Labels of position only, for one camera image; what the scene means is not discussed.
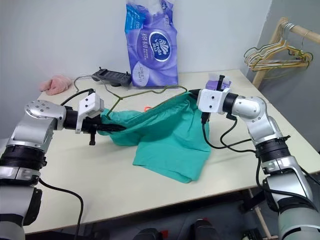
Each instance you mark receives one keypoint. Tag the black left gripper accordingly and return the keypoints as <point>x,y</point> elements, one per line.
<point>91,126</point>

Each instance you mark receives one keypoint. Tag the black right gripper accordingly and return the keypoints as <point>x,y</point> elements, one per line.
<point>220,82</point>

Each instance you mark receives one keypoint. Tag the green shorts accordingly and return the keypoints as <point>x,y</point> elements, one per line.
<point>162,137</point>

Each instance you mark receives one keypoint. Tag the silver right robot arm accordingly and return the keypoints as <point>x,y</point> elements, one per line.
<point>252,107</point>

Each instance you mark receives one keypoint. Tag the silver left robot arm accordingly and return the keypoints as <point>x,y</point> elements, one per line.
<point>32,125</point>

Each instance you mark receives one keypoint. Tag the small purple tissue box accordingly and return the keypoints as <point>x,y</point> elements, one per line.
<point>212,84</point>

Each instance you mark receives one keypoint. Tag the black handheld controller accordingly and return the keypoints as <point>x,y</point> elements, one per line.
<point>112,76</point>

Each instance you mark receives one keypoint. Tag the large purple tissue pack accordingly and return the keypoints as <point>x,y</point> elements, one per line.
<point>150,50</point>

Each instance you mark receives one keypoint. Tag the pink plush toy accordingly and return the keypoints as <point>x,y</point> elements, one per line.
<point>56,83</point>

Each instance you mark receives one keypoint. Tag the dark rounded shape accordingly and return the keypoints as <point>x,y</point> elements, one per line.
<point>203,228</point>
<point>149,234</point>

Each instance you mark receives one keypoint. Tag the wooden clothes rack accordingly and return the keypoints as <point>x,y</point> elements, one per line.
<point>307,33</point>

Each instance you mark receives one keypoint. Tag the wooden table leg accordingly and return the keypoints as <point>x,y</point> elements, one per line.
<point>260,215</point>

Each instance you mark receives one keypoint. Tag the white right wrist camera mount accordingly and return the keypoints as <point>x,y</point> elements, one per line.
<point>211,100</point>

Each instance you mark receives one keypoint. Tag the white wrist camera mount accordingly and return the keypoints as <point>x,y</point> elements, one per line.
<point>88,105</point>
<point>211,100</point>

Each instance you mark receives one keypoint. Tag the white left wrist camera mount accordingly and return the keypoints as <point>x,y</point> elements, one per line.
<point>88,105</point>

